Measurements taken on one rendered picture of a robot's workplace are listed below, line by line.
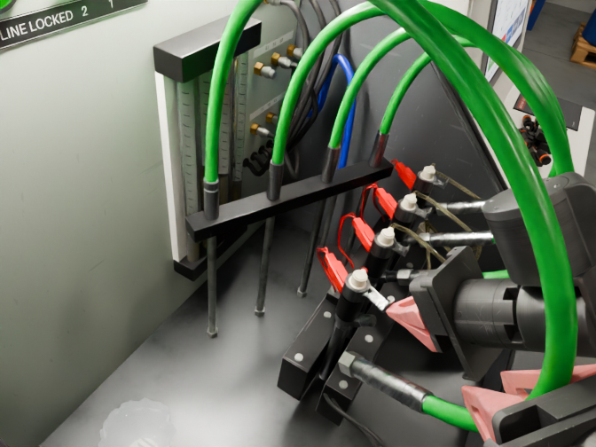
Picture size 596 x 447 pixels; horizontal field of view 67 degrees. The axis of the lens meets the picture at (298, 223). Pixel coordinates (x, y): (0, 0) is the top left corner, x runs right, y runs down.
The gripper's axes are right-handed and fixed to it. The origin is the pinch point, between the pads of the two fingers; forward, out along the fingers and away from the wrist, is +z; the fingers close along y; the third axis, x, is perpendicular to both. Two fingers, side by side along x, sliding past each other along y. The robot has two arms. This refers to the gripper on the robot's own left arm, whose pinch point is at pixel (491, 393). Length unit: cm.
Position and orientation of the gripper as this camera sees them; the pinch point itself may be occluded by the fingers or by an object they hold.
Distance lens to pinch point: 34.3
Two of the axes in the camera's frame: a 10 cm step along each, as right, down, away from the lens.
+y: -9.5, 2.8, -1.4
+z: -1.7, -0.7, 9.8
